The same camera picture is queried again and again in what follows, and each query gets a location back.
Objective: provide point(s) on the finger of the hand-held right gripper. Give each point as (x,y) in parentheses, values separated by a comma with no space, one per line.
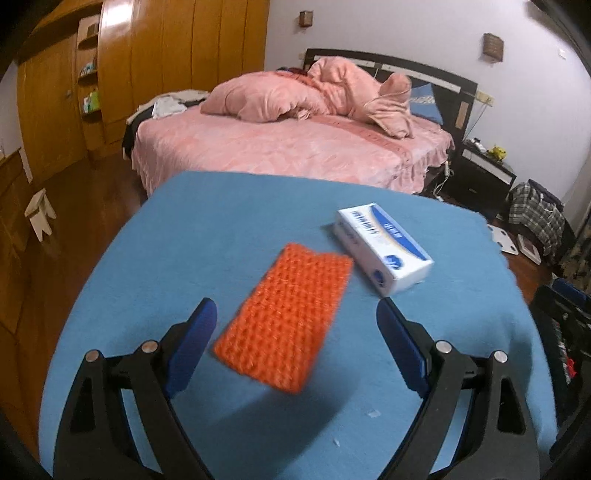
(567,286)
(549,302)

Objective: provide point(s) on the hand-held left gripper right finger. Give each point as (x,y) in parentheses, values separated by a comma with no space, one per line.
(404,350)

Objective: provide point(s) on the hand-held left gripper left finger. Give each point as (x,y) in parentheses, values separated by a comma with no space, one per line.
(190,346)

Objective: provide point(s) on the black trash bin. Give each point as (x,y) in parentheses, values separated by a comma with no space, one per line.
(559,350)

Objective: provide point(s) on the red cloth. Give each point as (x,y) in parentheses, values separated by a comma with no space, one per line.
(573,370)

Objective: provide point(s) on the orange knitted cloth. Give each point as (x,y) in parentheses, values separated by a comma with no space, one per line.
(286,318)

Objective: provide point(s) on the dark patterned cloth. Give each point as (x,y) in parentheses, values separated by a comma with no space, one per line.
(577,254)

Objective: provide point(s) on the plaid bag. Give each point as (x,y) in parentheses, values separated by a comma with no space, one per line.
(540,217)

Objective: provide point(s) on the white bathroom scale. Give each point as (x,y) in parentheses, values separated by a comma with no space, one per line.
(505,240)

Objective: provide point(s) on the white and blue tissue box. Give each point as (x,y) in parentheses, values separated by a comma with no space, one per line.
(388,249)

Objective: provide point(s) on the blue tablecloth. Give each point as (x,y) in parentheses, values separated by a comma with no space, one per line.
(207,221)

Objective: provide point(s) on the black nightstand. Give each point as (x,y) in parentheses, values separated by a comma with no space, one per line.
(480,184)

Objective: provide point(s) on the yellow plush toy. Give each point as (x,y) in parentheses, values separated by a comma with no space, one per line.
(497,151)

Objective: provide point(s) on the white power strip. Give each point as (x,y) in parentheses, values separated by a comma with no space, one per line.
(447,171)

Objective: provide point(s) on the white bedside device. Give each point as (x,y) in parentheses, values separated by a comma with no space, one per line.
(475,145)

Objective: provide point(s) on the small white stool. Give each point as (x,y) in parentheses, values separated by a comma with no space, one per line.
(39,207)

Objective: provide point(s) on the bed with pink sheet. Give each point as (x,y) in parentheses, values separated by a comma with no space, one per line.
(277,147)

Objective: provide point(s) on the dark wooden headboard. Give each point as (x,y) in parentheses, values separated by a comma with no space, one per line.
(470,92)

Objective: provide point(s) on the black clothing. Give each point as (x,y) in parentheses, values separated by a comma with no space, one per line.
(134,134)

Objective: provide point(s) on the blue pillow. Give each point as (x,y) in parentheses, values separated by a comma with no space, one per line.
(425,104)

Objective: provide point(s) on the wooden dresser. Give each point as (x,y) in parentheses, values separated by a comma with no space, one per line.
(11,194)

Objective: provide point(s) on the white clothes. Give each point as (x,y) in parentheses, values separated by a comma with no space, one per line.
(166,108)

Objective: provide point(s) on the pink duvet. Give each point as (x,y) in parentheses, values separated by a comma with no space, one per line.
(258,97)

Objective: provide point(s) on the green box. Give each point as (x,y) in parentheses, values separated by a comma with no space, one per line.
(91,101)

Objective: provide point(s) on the wooden wardrobe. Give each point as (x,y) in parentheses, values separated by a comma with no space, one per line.
(161,46)

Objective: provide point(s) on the wall socket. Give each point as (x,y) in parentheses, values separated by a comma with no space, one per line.
(483,98)

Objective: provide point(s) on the large brown wall lamp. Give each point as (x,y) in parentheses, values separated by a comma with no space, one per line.
(492,46)

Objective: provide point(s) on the small brown wall lamp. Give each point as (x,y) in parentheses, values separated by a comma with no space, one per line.
(305,17)

